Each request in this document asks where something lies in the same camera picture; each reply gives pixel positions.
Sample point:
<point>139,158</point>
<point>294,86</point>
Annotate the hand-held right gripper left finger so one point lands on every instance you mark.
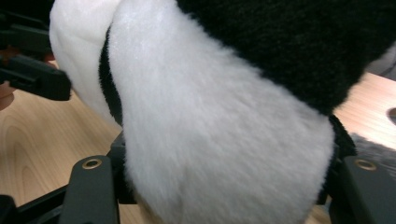
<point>90,193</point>

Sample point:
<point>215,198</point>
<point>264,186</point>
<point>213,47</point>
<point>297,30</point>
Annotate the grey cloth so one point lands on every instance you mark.
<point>376,152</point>

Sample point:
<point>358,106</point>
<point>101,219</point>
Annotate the panda plush toy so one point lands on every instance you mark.
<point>202,109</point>

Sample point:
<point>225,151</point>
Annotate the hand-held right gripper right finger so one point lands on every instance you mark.
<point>367,193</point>

